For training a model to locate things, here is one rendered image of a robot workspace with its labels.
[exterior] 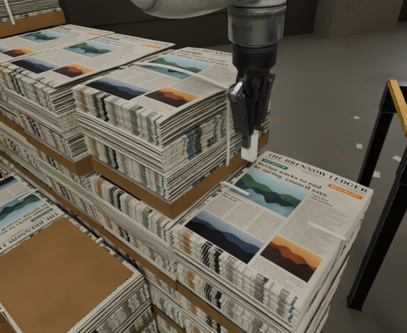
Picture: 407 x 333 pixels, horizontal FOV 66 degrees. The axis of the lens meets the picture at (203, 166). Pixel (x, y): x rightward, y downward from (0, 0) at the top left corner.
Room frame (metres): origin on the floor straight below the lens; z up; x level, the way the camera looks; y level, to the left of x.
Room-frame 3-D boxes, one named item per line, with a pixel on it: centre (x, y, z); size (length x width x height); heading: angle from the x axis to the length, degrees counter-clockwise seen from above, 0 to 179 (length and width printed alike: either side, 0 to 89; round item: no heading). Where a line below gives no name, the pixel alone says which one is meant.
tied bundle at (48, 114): (0.86, 0.29, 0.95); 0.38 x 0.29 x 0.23; 138
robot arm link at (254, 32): (0.55, -0.10, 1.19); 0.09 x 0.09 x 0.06
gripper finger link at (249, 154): (0.54, -0.09, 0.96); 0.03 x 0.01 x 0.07; 49
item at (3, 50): (1.06, 0.50, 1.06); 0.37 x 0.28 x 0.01; 138
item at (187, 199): (0.62, 0.12, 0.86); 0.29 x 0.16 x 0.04; 48
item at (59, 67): (0.88, 0.29, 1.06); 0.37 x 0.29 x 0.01; 138
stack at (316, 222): (0.78, 0.17, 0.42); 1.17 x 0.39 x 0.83; 49
